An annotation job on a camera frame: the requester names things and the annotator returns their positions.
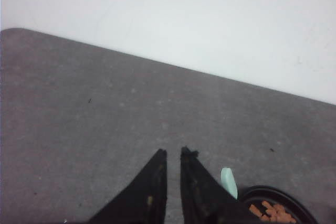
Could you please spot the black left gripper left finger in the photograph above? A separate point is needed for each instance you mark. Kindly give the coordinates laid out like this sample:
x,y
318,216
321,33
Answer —
x,y
143,200

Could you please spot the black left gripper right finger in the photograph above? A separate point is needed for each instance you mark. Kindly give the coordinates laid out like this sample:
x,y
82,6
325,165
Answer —
x,y
204,200

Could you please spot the teal ceramic bowl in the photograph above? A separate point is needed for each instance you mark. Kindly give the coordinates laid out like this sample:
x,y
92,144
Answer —
x,y
228,181

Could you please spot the black frying pan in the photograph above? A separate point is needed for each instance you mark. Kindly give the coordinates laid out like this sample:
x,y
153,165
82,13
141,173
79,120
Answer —
x,y
257,194

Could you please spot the brown beef cubes pile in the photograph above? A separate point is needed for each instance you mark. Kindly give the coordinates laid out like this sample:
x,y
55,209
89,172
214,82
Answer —
x,y
272,213

